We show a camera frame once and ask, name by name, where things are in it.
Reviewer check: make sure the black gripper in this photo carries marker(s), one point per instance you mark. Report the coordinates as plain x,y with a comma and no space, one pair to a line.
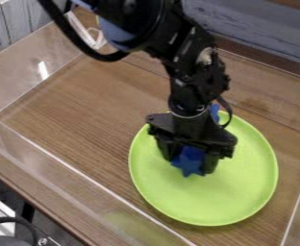
221,140

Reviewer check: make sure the clear acrylic enclosure wall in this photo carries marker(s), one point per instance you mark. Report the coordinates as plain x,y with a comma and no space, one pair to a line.
65,134

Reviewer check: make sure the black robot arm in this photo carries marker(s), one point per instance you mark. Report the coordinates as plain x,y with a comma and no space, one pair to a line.
153,26

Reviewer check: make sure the blue star-shaped block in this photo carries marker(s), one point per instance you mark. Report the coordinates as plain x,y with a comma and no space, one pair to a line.
193,128

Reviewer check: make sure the clear acrylic corner bracket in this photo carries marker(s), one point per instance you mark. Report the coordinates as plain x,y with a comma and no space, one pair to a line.
90,35

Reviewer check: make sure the green round plate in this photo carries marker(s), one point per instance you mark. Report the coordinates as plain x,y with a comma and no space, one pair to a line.
218,199

